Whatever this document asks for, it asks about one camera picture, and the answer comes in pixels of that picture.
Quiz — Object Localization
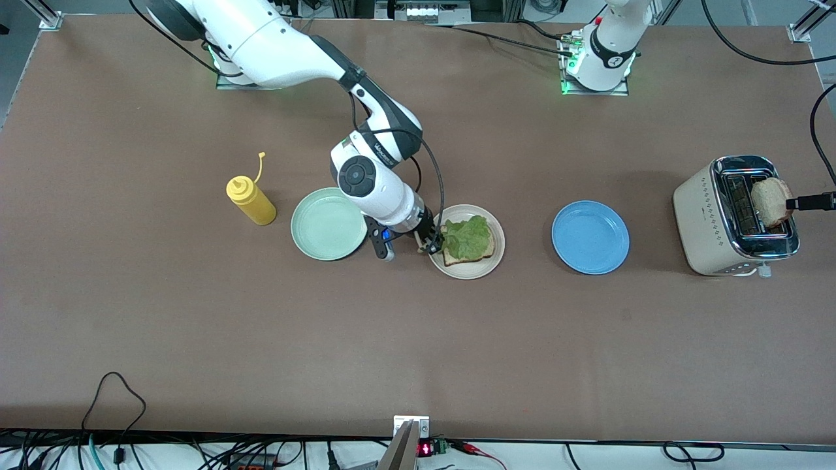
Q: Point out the green lettuce leaf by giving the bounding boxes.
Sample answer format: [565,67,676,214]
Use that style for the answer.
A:
[443,215,492,260]

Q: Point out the toasted bread slice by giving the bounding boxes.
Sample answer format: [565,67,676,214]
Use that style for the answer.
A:
[751,178,795,228]
[443,225,497,267]

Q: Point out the yellow mustard squeeze bottle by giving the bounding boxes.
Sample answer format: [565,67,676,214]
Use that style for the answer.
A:
[226,152,277,226]

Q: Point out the beige plate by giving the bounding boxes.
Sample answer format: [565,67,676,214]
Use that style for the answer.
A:
[428,204,506,280]

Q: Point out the mint green plate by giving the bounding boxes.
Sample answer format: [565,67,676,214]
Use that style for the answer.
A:
[291,187,370,262]

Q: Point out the blue plate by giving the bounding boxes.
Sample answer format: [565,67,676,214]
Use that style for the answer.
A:
[551,200,630,275]

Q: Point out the beige chrome toaster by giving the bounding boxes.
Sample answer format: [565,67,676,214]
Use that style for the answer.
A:
[673,155,801,278]

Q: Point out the red alligator clip lead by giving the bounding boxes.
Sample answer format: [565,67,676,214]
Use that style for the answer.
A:
[451,441,507,470]

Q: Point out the grey device with lights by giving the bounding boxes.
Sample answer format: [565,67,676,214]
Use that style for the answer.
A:
[376,0,471,25]

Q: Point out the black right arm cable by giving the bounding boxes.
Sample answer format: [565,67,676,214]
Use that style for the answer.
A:
[129,0,447,252]

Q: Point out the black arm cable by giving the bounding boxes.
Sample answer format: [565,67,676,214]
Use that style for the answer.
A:
[702,0,836,187]
[129,0,447,252]

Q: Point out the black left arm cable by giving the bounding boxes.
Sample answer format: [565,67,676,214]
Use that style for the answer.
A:
[702,0,836,187]

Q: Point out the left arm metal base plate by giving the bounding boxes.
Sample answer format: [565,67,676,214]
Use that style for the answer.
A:
[558,33,632,97]

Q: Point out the grey metal camera bracket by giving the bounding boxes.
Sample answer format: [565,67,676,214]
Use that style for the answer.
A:
[378,415,432,470]

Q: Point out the black cable across table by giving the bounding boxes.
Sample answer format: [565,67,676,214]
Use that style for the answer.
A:
[425,20,577,57]

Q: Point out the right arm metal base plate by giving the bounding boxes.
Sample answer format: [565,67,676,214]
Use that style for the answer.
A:
[216,69,262,91]

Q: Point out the black flat loop cable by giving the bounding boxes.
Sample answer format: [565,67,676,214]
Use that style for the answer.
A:
[662,442,726,463]

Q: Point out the thin black looped cable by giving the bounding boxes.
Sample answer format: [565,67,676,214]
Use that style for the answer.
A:
[82,372,148,467]

